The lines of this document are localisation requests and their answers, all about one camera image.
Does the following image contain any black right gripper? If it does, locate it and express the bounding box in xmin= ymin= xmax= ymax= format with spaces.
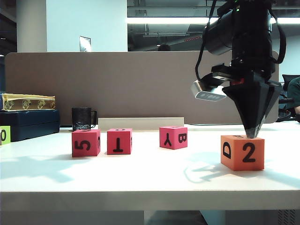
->
xmin=212 ymin=60 xmax=283 ymax=139

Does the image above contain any orange foam block letter Q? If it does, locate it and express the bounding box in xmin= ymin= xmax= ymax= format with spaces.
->
xmin=220 ymin=135 xmax=265 ymax=171

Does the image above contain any pink foam block letter Y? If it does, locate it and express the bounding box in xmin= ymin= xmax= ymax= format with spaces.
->
xmin=159 ymin=126 xmax=188 ymax=150

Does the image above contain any pink foam block letter T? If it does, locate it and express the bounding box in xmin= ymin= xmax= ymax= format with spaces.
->
xmin=106 ymin=127 xmax=133 ymax=155

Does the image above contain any pink foam block digit 5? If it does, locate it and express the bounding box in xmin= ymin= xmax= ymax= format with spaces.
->
xmin=71 ymin=129 xmax=101 ymax=158

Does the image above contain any person in dark green top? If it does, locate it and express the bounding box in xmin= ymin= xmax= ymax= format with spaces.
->
xmin=286 ymin=77 xmax=300 ymax=124

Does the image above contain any brown desk divider panel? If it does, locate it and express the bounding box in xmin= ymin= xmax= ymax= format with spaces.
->
xmin=4 ymin=50 xmax=280 ymax=125

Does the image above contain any white ceiling light strip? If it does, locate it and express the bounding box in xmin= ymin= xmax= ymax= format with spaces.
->
xmin=127 ymin=16 xmax=300 ymax=25

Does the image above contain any black mug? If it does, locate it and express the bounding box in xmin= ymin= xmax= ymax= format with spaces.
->
xmin=71 ymin=107 xmax=98 ymax=132

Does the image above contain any dark blue case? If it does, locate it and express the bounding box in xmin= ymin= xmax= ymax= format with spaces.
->
xmin=0 ymin=109 xmax=60 ymax=143

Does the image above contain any yellow patterned box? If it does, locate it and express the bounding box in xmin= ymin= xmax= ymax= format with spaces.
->
xmin=1 ymin=93 xmax=57 ymax=112

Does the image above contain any green foam block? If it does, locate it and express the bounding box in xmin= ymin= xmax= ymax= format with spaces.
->
xmin=0 ymin=125 xmax=11 ymax=146

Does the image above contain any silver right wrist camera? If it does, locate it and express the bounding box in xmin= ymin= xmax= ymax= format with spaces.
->
xmin=190 ymin=72 xmax=227 ymax=102

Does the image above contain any black right gripper loop cable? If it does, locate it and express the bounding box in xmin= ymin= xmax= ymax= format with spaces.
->
xmin=269 ymin=9 xmax=287 ymax=64

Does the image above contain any black right camera cable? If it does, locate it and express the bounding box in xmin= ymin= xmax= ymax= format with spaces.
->
xmin=195 ymin=0 xmax=218 ymax=82

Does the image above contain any beige cable tray strip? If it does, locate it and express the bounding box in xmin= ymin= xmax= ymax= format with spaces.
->
xmin=97 ymin=117 xmax=185 ymax=131

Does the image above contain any framed wall sign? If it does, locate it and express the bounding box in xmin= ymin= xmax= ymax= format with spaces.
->
xmin=78 ymin=36 xmax=92 ymax=53

